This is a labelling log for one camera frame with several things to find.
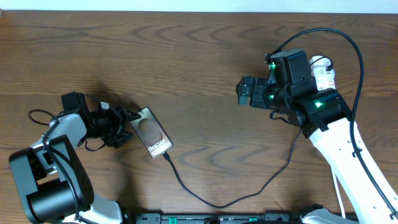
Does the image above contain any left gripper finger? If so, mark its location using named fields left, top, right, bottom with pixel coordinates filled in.
left=119, top=106, right=142, bottom=122
left=113, top=131, right=134, bottom=149

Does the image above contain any Galaxy S25 Ultra smartphone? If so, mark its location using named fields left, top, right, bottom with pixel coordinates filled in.
left=130, top=107, right=174, bottom=159

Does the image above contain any black USB charging cable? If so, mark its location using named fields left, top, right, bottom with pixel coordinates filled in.
left=162, top=55, right=335, bottom=209

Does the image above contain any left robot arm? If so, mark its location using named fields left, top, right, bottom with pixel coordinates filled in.
left=9, top=91, right=140, bottom=223

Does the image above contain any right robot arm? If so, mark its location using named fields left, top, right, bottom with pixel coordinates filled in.
left=236, top=49, right=397, bottom=223

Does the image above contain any white power strip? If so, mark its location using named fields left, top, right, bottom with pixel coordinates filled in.
left=310, top=55, right=336, bottom=91

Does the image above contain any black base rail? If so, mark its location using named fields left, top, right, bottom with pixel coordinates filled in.
left=134, top=213, right=303, bottom=224

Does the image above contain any white power strip cord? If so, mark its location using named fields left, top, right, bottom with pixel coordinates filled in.
left=331, top=167, right=346, bottom=218

